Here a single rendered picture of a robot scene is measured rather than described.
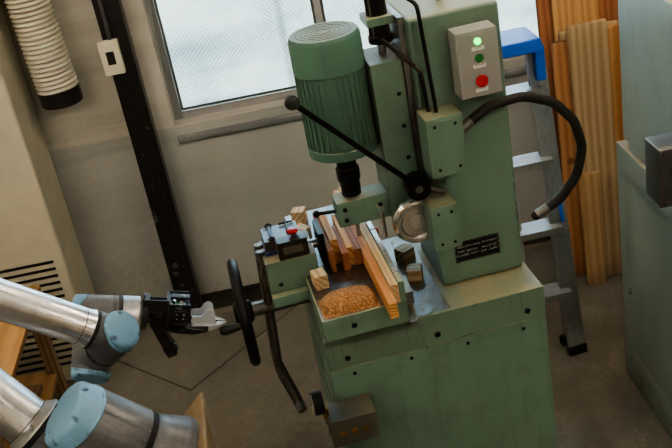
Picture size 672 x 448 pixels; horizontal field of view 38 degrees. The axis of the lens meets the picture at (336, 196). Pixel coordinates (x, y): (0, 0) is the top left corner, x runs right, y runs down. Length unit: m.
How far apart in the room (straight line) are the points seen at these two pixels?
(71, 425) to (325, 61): 0.97
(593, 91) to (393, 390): 1.63
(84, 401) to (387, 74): 1.00
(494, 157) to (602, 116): 1.38
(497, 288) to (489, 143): 0.38
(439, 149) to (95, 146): 1.92
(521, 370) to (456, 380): 0.18
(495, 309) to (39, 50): 1.92
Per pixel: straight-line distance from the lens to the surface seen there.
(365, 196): 2.45
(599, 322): 3.77
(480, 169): 2.42
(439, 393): 2.57
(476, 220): 2.47
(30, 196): 3.67
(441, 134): 2.26
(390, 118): 2.34
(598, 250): 3.92
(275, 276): 2.47
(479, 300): 2.46
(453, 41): 2.24
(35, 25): 3.57
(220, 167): 3.89
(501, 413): 2.67
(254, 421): 3.53
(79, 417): 2.05
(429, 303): 2.48
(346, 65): 2.26
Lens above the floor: 2.14
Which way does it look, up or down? 26 degrees down
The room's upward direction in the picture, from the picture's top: 11 degrees counter-clockwise
